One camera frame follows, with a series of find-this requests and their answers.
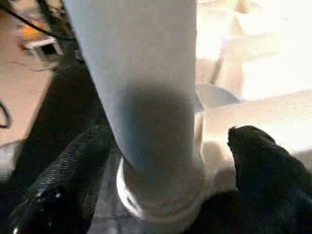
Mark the white floor box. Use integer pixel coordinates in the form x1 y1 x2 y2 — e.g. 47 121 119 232
20 36 64 59

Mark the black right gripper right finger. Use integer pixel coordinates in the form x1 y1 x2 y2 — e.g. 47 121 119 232
199 125 312 234

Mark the white plastic table leg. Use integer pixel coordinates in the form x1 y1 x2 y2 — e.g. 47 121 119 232
64 0 206 220

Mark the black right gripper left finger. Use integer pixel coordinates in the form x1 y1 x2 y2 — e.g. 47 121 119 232
6 125 113 234

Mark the white plastic table top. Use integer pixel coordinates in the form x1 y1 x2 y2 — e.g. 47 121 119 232
116 0 312 234

